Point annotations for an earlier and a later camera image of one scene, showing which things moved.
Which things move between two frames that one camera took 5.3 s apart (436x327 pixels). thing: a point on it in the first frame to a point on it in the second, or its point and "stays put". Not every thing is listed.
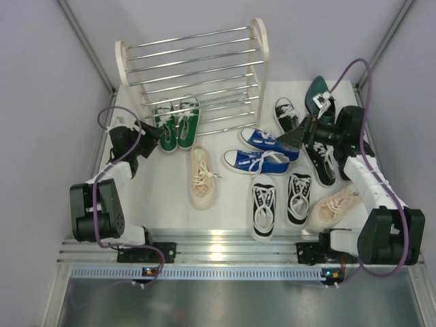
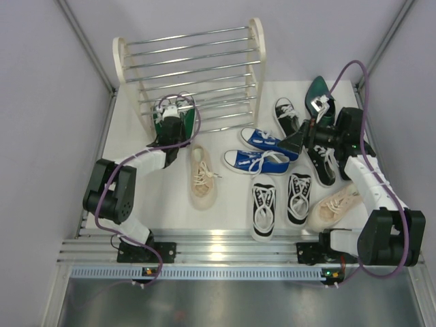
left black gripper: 150,139 to 184,141
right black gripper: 310,127 stays put
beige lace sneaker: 201,178 stays put
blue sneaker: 268,163 stays put
